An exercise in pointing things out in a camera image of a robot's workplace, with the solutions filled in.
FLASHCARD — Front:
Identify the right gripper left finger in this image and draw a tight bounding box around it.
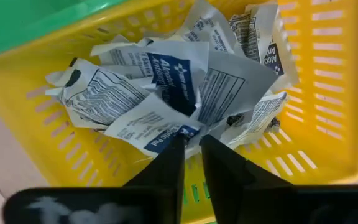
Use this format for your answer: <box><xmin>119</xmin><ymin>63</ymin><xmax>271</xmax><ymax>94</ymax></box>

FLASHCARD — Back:
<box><xmin>123</xmin><ymin>134</ymin><xmax>186</xmax><ymax>224</ymax></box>

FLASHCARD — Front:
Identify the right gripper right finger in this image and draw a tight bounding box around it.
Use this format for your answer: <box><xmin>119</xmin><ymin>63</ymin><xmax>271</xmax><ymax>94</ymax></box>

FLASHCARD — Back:
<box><xmin>200</xmin><ymin>134</ymin><xmax>292</xmax><ymax>224</ymax></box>

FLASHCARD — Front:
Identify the pile of newspaper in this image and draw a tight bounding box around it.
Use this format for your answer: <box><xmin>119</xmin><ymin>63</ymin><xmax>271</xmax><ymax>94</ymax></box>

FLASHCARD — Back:
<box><xmin>104</xmin><ymin>93</ymin><xmax>204</xmax><ymax>159</ymax></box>

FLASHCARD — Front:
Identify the yellow plastic basket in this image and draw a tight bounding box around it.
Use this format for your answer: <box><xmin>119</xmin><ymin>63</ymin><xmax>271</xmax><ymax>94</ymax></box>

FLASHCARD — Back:
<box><xmin>0</xmin><ymin>0</ymin><xmax>358</xmax><ymax>224</ymax></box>

